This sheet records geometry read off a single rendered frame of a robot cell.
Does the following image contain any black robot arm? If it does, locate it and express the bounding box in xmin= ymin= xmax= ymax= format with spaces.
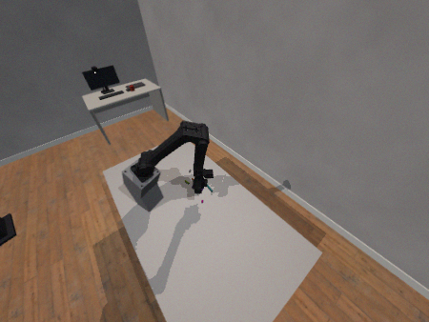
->
xmin=131 ymin=121 xmax=214 ymax=194

